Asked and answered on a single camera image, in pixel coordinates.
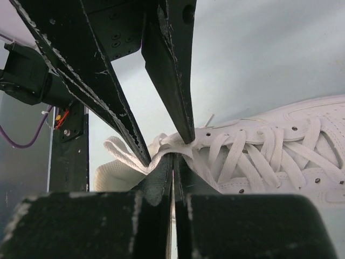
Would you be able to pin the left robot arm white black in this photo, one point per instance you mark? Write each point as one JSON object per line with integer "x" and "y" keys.
{"x": 28, "y": 78}

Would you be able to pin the white sneaker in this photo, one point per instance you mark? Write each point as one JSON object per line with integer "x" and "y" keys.
{"x": 297, "y": 148}

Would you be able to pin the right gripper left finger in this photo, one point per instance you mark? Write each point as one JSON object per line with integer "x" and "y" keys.
{"x": 132, "y": 224}

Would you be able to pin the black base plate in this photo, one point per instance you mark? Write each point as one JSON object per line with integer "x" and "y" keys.
{"x": 69, "y": 160}

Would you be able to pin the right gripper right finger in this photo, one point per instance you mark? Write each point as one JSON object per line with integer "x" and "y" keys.
{"x": 214, "y": 225}

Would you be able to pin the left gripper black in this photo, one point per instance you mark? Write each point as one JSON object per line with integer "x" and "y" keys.
{"x": 78, "y": 39}

